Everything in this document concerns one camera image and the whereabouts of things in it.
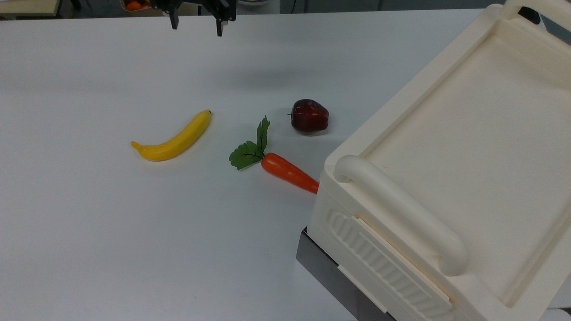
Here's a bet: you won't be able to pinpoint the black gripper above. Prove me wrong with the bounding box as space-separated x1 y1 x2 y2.
149 0 237 37

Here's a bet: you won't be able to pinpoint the bowl of orange fruit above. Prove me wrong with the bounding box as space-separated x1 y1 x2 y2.
120 0 152 12

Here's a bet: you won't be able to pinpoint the yellow toy banana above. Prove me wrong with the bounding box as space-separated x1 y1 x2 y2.
131 110 212 162

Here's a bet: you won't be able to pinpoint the dark red toy apple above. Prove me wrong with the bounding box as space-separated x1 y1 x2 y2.
288 99 330 134

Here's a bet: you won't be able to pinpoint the wooden side table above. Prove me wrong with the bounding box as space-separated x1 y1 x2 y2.
0 0 62 17

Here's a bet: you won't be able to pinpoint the orange toy carrot green leaves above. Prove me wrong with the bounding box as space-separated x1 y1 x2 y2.
229 115 320 195

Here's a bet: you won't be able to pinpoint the cream plastic cabinet with handles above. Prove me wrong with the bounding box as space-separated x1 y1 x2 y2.
307 0 571 321

